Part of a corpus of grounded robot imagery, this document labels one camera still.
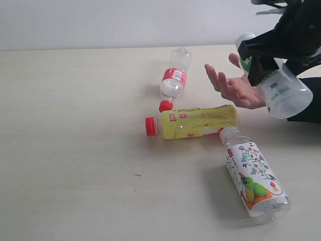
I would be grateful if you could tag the person's open hand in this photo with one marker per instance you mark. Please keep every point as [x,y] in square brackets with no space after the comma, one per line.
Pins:
[237,90]

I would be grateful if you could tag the clear bottle red label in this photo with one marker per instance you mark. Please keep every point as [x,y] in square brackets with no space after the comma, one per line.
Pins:
[174,79]

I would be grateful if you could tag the floral label clear bottle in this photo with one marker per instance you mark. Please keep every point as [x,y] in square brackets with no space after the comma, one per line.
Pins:
[262,194]

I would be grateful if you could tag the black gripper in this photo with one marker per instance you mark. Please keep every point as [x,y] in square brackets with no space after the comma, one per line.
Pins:
[297,39]

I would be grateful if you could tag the yellow label bottle red cap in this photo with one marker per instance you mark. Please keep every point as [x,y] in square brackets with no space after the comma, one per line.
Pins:
[191,122]

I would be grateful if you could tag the green label white bottle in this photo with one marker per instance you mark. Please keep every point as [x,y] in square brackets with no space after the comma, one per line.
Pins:
[284,94]

